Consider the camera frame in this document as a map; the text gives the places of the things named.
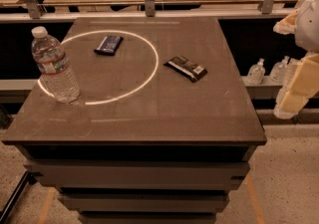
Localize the sanitizer pump bottle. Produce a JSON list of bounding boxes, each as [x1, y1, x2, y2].
[[247, 58, 265, 85], [269, 56, 290, 83]]

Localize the black stand leg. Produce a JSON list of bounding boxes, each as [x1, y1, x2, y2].
[[0, 171, 35, 224]]

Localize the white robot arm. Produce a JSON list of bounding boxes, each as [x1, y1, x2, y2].
[[273, 0, 319, 119]]

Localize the dark drawer cabinet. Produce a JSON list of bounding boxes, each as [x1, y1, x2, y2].
[[3, 17, 266, 224]]

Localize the right sanitizer pump bottle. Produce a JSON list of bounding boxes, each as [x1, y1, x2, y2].
[[269, 56, 290, 83]]

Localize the clear plastic water bottle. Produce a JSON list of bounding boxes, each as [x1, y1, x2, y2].
[[31, 26, 80, 104]]

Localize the blue snack bar wrapper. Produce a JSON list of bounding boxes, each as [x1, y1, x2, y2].
[[94, 35, 123, 56]]

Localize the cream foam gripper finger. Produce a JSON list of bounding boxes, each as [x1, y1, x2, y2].
[[273, 9, 299, 35], [273, 52, 319, 119]]

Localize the black chocolate rxbar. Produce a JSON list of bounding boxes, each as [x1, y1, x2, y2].
[[164, 56, 207, 83]]

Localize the left sanitizer pump bottle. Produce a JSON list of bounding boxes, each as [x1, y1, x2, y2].
[[247, 58, 265, 85]]

